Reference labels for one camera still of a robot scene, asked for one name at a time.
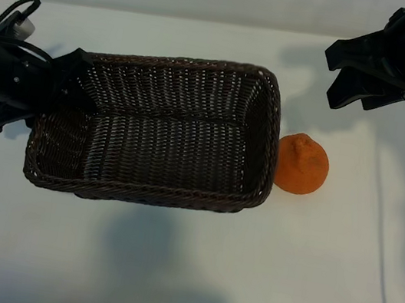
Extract bumpy orange fruit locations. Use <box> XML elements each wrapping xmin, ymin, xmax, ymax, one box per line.
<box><xmin>269</xmin><ymin>130</ymin><xmax>334</xmax><ymax>199</ymax></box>

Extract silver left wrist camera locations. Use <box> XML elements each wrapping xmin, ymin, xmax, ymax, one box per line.
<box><xmin>9</xmin><ymin>13</ymin><xmax>39</xmax><ymax>41</ymax></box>

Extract black left camera cable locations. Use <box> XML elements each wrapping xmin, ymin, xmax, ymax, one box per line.
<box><xmin>0</xmin><ymin>0</ymin><xmax>64</xmax><ymax>62</ymax></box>

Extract dark brown wicker basket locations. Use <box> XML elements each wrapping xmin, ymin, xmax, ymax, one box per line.
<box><xmin>19</xmin><ymin>30</ymin><xmax>293</xmax><ymax>230</ymax></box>

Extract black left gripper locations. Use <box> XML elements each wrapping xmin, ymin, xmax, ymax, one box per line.
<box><xmin>0</xmin><ymin>34</ymin><xmax>107</xmax><ymax>149</ymax></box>

